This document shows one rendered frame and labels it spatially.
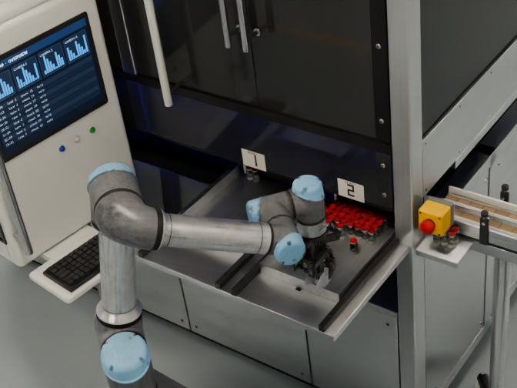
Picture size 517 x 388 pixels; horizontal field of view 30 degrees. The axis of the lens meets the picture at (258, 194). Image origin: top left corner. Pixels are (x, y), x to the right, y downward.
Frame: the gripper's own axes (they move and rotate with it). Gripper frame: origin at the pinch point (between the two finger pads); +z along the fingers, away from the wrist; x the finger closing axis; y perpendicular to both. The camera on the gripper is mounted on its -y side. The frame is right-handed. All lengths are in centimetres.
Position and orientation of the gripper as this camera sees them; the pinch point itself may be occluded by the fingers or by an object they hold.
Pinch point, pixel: (322, 283)
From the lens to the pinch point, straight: 260.1
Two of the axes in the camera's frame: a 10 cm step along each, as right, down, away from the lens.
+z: 1.1, 8.0, 6.0
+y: -5.7, 5.4, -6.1
